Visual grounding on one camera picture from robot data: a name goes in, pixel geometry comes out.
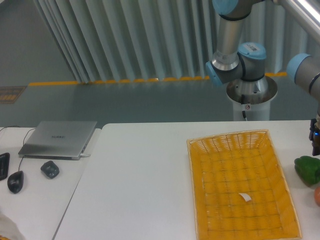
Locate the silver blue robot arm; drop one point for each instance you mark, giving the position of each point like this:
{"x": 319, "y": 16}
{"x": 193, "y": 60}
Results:
{"x": 243, "y": 66}

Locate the black computer mouse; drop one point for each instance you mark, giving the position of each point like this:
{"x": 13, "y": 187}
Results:
{"x": 15, "y": 182}

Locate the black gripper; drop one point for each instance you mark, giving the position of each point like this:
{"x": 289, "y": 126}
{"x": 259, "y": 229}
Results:
{"x": 314, "y": 135}

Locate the small black plastic holder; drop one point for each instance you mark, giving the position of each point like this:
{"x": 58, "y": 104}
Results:
{"x": 50, "y": 169}

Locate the orange round fruit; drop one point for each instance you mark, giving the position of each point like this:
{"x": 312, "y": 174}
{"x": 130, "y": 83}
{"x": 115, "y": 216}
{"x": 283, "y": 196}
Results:
{"x": 317, "y": 195}

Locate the white paper label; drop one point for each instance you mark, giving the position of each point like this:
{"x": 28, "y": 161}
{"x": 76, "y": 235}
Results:
{"x": 245, "y": 196}

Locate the white cloth bag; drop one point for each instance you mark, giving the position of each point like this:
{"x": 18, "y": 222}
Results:
{"x": 8, "y": 229}

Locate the yellow wicker basket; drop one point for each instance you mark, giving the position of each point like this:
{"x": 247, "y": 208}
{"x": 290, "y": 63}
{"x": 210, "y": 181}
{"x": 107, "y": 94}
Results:
{"x": 224, "y": 165}

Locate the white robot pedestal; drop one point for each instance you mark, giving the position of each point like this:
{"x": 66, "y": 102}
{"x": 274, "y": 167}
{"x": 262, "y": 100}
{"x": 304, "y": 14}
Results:
{"x": 251, "y": 101}

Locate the green bell pepper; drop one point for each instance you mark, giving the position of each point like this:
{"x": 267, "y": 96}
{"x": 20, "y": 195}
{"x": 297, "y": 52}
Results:
{"x": 308, "y": 169}

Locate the silver closed laptop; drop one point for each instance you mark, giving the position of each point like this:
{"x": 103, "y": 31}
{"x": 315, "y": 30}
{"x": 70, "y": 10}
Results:
{"x": 58, "y": 140}

